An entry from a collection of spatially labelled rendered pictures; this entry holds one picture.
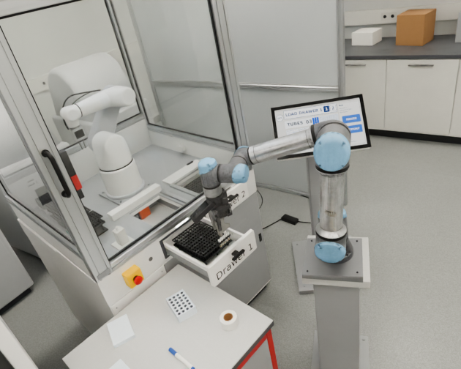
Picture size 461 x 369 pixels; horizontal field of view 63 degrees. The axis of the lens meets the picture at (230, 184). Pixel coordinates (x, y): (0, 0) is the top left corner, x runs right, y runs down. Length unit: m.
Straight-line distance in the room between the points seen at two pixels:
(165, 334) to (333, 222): 0.79
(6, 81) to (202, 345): 1.12
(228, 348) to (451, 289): 1.67
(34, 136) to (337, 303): 1.41
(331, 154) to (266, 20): 1.91
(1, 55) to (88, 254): 0.77
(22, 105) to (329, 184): 1.04
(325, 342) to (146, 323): 0.91
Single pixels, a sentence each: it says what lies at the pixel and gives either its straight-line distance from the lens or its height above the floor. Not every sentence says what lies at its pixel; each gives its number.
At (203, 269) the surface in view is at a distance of 1.65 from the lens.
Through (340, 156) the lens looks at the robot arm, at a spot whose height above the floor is 1.37.
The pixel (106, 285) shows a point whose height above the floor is 0.91.
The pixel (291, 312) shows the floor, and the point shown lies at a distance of 2.56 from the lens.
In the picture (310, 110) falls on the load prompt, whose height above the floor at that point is 1.16.
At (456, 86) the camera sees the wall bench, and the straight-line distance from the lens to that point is 4.10.
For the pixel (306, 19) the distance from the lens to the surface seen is 2.89.
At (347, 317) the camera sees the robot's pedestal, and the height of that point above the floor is 0.48.
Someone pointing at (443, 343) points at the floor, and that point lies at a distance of 2.52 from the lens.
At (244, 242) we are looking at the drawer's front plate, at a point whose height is 0.90.
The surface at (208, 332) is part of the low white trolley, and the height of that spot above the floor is 0.76.
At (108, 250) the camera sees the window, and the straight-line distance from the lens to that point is 1.67.
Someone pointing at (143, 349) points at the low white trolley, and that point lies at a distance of 1.63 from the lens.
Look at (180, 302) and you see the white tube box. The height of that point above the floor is 0.80.
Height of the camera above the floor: 1.99
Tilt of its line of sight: 31 degrees down
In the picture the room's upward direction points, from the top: 12 degrees counter-clockwise
